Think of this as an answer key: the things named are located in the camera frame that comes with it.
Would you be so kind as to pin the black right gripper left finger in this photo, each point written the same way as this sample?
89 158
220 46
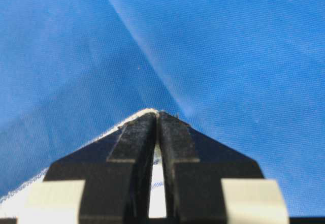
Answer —
107 181

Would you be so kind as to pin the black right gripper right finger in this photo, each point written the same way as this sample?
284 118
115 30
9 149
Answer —
208 182

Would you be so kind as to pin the blue table cloth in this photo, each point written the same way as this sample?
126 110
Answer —
248 73

